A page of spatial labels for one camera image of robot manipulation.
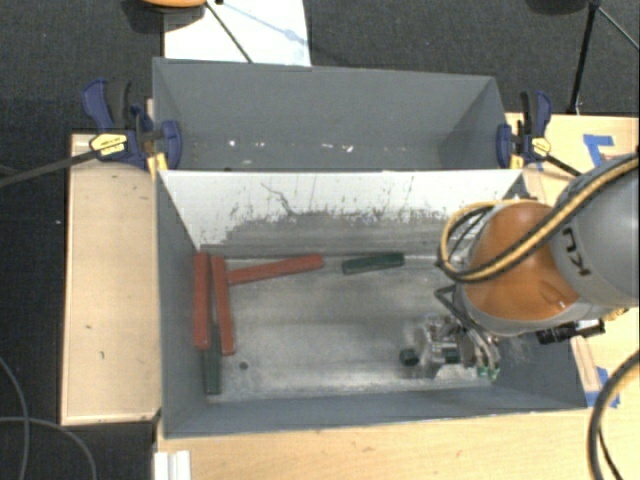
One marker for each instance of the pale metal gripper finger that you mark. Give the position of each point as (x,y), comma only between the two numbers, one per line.
(429,369)
(419,335)

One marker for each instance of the dark green block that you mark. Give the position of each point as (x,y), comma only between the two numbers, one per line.
(409,357)
(372,263)
(212,368)

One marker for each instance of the grey metal bin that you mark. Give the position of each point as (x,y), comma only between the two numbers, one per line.
(320,318)

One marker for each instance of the red-brown flat block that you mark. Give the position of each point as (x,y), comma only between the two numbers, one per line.
(275,269)
(201,303)
(223,308)

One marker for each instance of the pale wood board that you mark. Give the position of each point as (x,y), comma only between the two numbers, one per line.
(110,278)

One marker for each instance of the black cylinder on white bracket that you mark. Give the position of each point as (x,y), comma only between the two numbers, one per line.
(555,334)

